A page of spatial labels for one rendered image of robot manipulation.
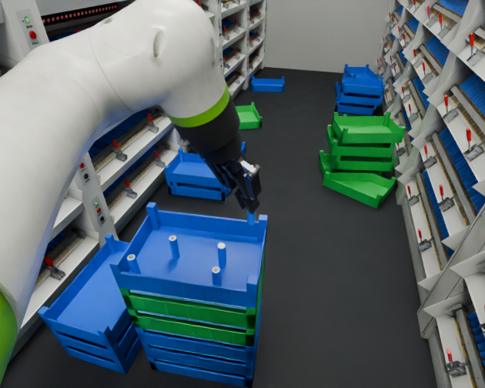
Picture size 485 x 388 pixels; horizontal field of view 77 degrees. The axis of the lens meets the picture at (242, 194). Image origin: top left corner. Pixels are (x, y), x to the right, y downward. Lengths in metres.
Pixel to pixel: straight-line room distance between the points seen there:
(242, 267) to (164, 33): 0.52
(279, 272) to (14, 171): 1.11
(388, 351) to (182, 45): 1.04
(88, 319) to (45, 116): 0.81
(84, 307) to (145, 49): 0.83
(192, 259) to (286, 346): 0.48
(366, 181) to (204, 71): 1.50
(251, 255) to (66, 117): 0.56
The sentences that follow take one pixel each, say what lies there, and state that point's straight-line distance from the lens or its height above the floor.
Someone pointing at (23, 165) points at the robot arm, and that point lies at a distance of 0.20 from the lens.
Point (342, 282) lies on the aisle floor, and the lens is 1.25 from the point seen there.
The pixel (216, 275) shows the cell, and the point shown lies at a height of 0.46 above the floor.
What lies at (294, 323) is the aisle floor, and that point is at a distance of 1.12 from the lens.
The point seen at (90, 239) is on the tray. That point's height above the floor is 0.12.
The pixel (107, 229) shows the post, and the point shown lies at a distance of 1.32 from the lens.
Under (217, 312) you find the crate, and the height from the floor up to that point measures 0.37.
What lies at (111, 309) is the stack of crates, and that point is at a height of 0.16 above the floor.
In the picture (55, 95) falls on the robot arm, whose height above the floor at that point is 0.88.
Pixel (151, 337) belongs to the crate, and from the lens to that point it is 0.89.
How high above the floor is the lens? 0.96
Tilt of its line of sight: 38 degrees down
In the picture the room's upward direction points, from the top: straight up
